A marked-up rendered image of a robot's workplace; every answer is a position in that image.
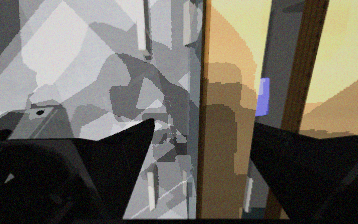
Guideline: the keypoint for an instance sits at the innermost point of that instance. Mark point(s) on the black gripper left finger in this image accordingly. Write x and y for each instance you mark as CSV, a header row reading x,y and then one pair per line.
x,y
109,167

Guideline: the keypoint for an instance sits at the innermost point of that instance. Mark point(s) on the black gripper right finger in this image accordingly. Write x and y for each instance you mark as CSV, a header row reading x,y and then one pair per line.
x,y
306,174

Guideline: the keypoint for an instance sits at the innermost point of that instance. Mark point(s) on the small blue block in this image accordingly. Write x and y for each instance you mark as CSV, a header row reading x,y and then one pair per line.
x,y
262,107

